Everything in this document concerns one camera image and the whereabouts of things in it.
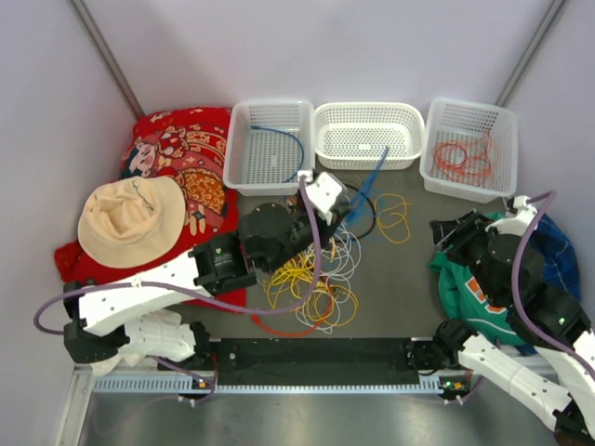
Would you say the black round cable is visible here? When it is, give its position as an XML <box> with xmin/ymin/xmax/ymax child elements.
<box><xmin>285</xmin><ymin>180</ymin><xmax>377</xmax><ymax>241</ymax></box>

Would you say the middle white perforated basket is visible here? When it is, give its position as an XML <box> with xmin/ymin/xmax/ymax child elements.
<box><xmin>313</xmin><ymin>102</ymin><xmax>425</xmax><ymax>171</ymax></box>

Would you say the light blue thin cable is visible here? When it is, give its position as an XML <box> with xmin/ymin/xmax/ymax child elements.
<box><xmin>346</xmin><ymin>146</ymin><xmax>390</xmax><ymax>243</ymax></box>

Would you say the blue ethernet cable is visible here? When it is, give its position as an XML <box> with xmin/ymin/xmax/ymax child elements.
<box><xmin>249</xmin><ymin>124</ymin><xmax>308</xmax><ymax>185</ymax></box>

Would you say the beige bucket hat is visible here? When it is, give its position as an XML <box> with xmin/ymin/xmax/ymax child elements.
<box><xmin>77</xmin><ymin>177</ymin><xmax>186</xmax><ymax>269</ymax></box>

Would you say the thin red cable in basket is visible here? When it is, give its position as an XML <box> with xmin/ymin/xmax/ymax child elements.
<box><xmin>431</xmin><ymin>129</ymin><xmax>499</xmax><ymax>185</ymax></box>

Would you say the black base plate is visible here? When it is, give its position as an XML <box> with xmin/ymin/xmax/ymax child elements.
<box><xmin>157</xmin><ymin>336</ymin><xmax>436</xmax><ymax>387</ymax></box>

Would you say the red patterned cloth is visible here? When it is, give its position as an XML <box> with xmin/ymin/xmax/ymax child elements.
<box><xmin>54</xmin><ymin>107</ymin><xmax>239</xmax><ymax>284</ymax></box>

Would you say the white mesh basket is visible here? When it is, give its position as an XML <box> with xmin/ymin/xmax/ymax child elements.
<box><xmin>419</xmin><ymin>98</ymin><xmax>519</xmax><ymax>203</ymax></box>
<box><xmin>223</xmin><ymin>99</ymin><xmax>315</xmax><ymax>196</ymax></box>

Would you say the left white mesh basket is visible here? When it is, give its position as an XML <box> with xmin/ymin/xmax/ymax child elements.
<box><xmin>223</xmin><ymin>99</ymin><xmax>315</xmax><ymax>196</ymax></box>

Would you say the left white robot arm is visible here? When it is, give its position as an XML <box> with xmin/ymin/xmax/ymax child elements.
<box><xmin>63</xmin><ymin>203</ymin><xmax>350</xmax><ymax>369</ymax></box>

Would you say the white cloth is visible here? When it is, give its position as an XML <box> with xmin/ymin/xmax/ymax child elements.
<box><xmin>90</xmin><ymin>309</ymin><xmax>191</xmax><ymax>376</ymax></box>

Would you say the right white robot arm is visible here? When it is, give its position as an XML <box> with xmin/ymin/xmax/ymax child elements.
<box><xmin>430</xmin><ymin>190</ymin><xmax>594</xmax><ymax>445</ymax></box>

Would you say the grey slotted cable duct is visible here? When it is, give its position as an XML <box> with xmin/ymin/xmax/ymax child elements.
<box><xmin>93</xmin><ymin>374</ymin><xmax>469</xmax><ymax>395</ymax></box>

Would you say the green jersey shirt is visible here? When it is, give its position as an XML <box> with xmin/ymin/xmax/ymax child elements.
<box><xmin>428</xmin><ymin>212</ymin><xmax>540</xmax><ymax>348</ymax></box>

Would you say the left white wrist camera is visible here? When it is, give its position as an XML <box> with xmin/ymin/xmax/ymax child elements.
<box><xmin>297</xmin><ymin>170</ymin><xmax>346</xmax><ymax>225</ymax></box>

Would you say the blue plaid cloth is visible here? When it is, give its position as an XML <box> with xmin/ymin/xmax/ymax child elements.
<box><xmin>529</xmin><ymin>215</ymin><xmax>581</xmax><ymax>302</ymax></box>

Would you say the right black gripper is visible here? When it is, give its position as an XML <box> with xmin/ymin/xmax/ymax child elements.
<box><xmin>428</xmin><ymin>207</ymin><xmax>507</xmax><ymax>306</ymax></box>

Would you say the right white mesh basket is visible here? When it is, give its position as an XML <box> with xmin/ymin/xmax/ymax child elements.
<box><xmin>419</xmin><ymin>98</ymin><xmax>519</xmax><ymax>203</ymax></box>

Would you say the orange red ethernet cable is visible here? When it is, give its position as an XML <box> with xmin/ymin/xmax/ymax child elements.
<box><xmin>249</xmin><ymin>278</ymin><xmax>336</xmax><ymax>338</ymax></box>

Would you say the white thin cable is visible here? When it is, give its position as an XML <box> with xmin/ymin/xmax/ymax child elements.
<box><xmin>295</xmin><ymin>222</ymin><xmax>364</xmax><ymax>335</ymax></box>

